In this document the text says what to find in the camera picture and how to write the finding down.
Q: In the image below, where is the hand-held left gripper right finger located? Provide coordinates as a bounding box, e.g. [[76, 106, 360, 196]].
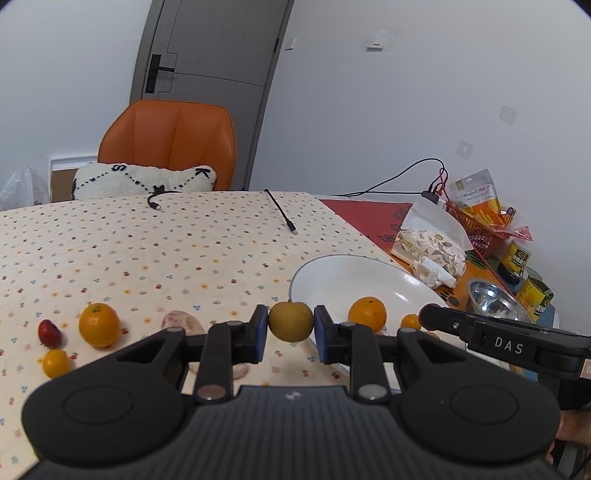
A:
[[314, 305, 468, 402]]

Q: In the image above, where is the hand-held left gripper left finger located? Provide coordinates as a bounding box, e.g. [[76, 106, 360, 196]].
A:
[[113, 304, 269, 403]]

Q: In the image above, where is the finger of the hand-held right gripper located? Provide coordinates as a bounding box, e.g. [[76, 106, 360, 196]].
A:
[[419, 303, 477, 343]]

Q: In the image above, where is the small brown round fruit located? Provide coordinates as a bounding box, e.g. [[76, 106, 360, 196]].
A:
[[269, 300, 315, 343]]

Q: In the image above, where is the large orange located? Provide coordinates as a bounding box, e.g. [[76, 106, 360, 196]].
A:
[[78, 303, 122, 348], [348, 296, 387, 334]]

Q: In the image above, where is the white plate with blue rim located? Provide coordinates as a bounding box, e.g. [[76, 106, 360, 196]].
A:
[[289, 255, 457, 393]]

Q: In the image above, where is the person's right hand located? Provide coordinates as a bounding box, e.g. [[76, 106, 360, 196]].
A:
[[555, 410, 591, 445]]

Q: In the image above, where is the stainless steel bowl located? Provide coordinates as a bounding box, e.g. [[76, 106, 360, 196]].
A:
[[467, 278, 532, 324]]

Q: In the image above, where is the yellow tin can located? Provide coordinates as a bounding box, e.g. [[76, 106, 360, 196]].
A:
[[515, 277, 555, 321], [501, 240, 530, 278]]

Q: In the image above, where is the leaf patterned bag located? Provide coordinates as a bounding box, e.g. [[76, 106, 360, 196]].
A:
[[392, 228, 468, 288]]

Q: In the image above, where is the red plastic basket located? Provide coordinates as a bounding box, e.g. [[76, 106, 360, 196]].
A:
[[445, 200, 509, 259]]

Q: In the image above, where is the white paper bag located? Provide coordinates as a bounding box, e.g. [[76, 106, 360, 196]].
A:
[[401, 198, 472, 252]]

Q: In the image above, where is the red table mat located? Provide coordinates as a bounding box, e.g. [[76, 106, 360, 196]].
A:
[[320, 199, 416, 259]]

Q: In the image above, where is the orange snack packet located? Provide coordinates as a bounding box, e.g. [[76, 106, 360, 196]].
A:
[[449, 170, 502, 222]]

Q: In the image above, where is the white pillow with black stitching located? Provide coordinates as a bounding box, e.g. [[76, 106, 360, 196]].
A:
[[71, 161, 218, 200]]

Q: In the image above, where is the small red fruit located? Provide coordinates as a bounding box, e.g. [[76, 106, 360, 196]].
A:
[[38, 319, 63, 348]]

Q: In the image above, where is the orange leather chair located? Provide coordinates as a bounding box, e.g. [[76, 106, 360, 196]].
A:
[[98, 100, 237, 192]]

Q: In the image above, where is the white framed board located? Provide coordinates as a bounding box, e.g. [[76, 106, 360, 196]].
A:
[[47, 156, 100, 204]]

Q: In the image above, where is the white plastic bag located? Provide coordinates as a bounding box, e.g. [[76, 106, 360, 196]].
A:
[[0, 166, 49, 210]]

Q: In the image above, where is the grey door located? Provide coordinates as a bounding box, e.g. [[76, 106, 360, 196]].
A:
[[129, 0, 296, 192]]

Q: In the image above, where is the black usb cable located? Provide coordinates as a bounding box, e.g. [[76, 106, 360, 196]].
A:
[[264, 188, 297, 237], [147, 190, 184, 212]]

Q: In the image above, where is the black charger cable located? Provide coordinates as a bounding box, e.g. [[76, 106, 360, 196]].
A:
[[330, 158, 446, 197]]

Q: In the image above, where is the black door lock handle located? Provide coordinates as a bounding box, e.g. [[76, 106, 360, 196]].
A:
[[144, 54, 176, 93]]

